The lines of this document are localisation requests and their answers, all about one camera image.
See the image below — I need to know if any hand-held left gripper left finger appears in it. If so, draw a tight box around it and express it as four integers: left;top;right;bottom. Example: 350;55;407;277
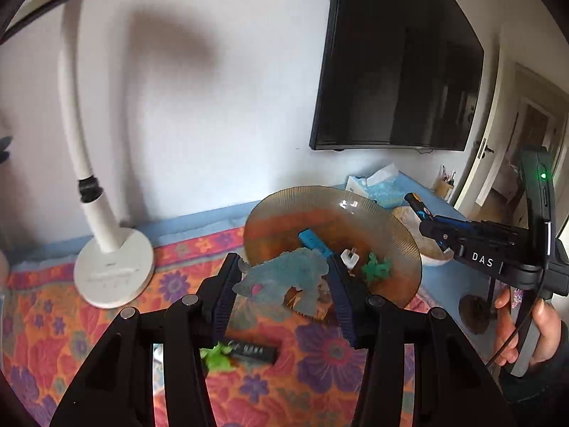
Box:
49;253;243;427

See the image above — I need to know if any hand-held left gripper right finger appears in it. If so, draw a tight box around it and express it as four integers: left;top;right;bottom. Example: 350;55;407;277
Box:
326;253;519;427

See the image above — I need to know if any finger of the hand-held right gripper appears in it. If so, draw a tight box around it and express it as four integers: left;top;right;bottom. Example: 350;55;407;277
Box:
418;213;478;236
433;231;465;261

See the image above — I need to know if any black lighter with yellow end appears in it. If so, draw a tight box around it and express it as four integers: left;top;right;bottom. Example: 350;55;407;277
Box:
404;192;434;223

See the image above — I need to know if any teal translucent figure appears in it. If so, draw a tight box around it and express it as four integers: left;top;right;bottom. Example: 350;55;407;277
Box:
361;253;394;283

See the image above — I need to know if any pale blue translucent figure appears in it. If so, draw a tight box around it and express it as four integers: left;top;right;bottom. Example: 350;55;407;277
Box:
232;248;330;318

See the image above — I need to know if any blue lighter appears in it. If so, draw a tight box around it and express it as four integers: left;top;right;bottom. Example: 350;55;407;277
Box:
298;229;334;259

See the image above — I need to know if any amber ribbed glass bowl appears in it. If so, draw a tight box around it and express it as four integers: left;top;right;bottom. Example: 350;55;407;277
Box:
244;185;422;318

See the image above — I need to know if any white bowl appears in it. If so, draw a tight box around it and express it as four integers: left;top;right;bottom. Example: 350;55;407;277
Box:
391;205;454;268

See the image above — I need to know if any pen holder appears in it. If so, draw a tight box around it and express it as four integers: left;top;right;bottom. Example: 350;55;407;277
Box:
433;164;458;203

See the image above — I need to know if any bright green translucent figure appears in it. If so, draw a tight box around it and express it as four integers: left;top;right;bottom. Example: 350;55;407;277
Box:
199;342;236;372

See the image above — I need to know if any brown round object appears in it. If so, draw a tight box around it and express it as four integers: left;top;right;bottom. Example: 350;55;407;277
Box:
460;296;499;335

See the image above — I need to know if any blue tissue box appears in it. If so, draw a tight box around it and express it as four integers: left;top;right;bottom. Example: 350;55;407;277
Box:
346;164;403;209

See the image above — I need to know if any blue table cover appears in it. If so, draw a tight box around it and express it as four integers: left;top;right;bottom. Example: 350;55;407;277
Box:
9;169;494;321

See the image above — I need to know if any white door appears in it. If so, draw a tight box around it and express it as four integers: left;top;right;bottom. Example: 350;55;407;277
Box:
453;22;569;223

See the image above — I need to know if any white desk lamp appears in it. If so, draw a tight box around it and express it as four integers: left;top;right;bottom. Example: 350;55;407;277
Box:
9;0;155;309

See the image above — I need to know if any floral patterned tablecloth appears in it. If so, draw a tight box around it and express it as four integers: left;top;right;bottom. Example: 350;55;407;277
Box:
0;227;445;427

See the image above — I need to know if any black flat screen television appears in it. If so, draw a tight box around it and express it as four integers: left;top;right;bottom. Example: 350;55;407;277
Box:
309;0;485;154

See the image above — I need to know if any black cable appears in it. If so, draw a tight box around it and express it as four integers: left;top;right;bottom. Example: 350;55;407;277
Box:
486;294;548;368

